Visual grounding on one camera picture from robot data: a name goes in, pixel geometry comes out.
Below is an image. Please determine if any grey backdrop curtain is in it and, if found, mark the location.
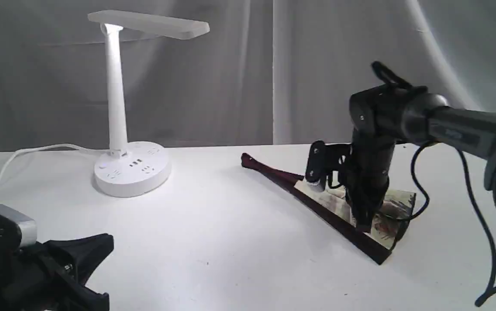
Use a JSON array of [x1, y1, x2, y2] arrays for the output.
[[0, 0, 496, 152]]

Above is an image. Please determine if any painted folding paper fan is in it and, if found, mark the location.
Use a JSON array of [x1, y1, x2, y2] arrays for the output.
[[240, 153, 408, 264]]

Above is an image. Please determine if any white lamp power cable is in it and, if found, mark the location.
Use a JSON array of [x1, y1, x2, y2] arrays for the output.
[[0, 143, 109, 206]]

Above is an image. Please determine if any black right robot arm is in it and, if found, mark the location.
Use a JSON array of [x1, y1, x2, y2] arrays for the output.
[[344, 61, 496, 228]]

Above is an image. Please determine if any white desk lamp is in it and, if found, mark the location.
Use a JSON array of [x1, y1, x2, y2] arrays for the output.
[[87, 10, 210, 197]]

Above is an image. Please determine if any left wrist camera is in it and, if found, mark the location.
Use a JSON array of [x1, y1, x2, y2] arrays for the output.
[[0, 203, 37, 252]]

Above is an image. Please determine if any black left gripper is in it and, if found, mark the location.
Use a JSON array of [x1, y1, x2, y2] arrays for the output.
[[0, 234, 115, 311]]

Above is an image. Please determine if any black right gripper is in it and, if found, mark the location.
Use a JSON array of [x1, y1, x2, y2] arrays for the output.
[[343, 143, 395, 225]]

